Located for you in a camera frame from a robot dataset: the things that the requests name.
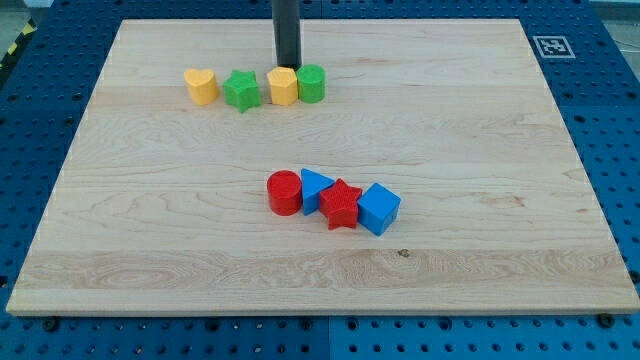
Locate yellow heart block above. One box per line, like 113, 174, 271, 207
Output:
184, 68, 219, 106

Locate green cylinder block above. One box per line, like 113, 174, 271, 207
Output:
296, 64, 326, 103

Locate red star block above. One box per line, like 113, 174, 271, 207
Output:
319, 178, 363, 230

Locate white fiducial marker tag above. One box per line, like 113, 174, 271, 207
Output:
533, 35, 575, 59

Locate yellow hexagon block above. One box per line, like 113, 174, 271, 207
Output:
267, 67, 298, 106

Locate red cylinder block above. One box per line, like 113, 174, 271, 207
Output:
266, 170, 302, 216

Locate yellow black hazard tape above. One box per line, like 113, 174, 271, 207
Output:
1, 18, 37, 71

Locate light wooden board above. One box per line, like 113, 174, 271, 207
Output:
7, 19, 639, 317

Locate blue triangle block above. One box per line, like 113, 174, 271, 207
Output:
301, 168, 335, 216

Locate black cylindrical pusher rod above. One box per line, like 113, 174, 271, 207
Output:
271, 0, 302, 70

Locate blue cube block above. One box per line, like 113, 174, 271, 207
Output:
357, 183, 401, 236

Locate green star block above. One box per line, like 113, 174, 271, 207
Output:
223, 70, 262, 113

